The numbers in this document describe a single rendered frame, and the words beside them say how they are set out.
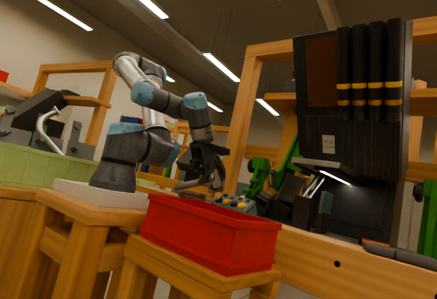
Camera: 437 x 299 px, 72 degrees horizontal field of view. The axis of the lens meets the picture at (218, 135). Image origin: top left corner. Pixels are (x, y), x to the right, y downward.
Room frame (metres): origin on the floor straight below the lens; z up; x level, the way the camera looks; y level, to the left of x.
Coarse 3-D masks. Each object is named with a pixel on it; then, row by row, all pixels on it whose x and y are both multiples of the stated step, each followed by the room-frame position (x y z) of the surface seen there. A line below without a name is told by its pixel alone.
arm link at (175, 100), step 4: (172, 96) 0.98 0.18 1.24; (176, 96) 1.00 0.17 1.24; (172, 100) 0.97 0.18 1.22; (176, 100) 0.98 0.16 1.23; (180, 100) 1.00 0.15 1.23; (172, 104) 0.97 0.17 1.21; (176, 104) 0.98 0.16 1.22; (180, 104) 0.98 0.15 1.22; (168, 108) 0.97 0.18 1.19; (172, 108) 0.98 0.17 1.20; (176, 108) 0.99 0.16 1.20; (164, 112) 0.99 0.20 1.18; (168, 112) 0.99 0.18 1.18; (172, 112) 1.00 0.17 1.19; (176, 112) 1.00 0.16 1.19; (180, 112) 0.98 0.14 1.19; (172, 116) 1.02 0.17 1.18; (176, 116) 1.02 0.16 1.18; (180, 116) 1.00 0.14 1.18
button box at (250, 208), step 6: (222, 198) 1.15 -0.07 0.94; (228, 198) 1.14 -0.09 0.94; (234, 198) 1.13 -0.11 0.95; (216, 204) 1.12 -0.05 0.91; (222, 204) 1.11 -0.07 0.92; (228, 204) 1.10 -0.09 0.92; (246, 204) 1.08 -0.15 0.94; (252, 204) 1.08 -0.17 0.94; (234, 210) 1.06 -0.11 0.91; (240, 210) 1.05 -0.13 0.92; (246, 210) 1.05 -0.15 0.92; (252, 210) 1.08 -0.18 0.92
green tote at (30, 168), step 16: (0, 144) 1.24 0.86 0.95; (0, 160) 1.25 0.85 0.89; (16, 160) 1.29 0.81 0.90; (32, 160) 1.32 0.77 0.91; (48, 160) 1.36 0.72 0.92; (64, 160) 1.40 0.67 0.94; (80, 160) 1.44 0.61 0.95; (0, 176) 1.26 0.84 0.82; (16, 176) 1.30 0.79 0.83; (32, 176) 1.33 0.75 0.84; (48, 176) 1.37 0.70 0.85; (64, 176) 1.41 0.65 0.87; (80, 176) 1.46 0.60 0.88
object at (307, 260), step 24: (144, 192) 1.39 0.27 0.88; (168, 192) 1.38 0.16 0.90; (288, 240) 0.92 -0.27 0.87; (312, 240) 0.87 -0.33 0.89; (336, 240) 0.91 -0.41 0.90; (288, 264) 0.91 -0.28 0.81; (312, 264) 0.86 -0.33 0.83; (336, 264) 0.82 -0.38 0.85; (360, 264) 0.79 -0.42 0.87; (384, 264) 0.75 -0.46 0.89; (408, 264) 0.74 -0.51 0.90; (312, 288) 0.86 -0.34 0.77; (336, 288) 0.82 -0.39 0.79; (360, 288) 0.78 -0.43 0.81; (384, 288) 0.75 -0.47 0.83; (408, 288) 0.72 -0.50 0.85; (432, 288) 0.69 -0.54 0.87
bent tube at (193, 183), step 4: (212, 176) 1.24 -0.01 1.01; (192, 180) 1.28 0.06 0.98; (196, 180) 1.26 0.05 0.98; (212, 180) 1.23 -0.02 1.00; (176, 184) 1.30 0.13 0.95; (180, 184) 1.29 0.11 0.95; (184, 184) 1.28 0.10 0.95; (188, 184) 1.27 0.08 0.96; (192, 184) 1.27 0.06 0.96; (196, 184) 1.26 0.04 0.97; (204, 184) 1.26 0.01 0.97; (208, 184) 1.10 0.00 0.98; (176, 188) 1.29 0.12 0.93; (180, 188) 1.29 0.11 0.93; (184, 188) 1.29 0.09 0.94; (208, 188) 1.11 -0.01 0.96; (212, 188) 1.11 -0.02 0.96; (216, 188) 1.12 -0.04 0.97; (208, 192) 1.11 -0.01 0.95; (212, 192) 1.11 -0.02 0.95
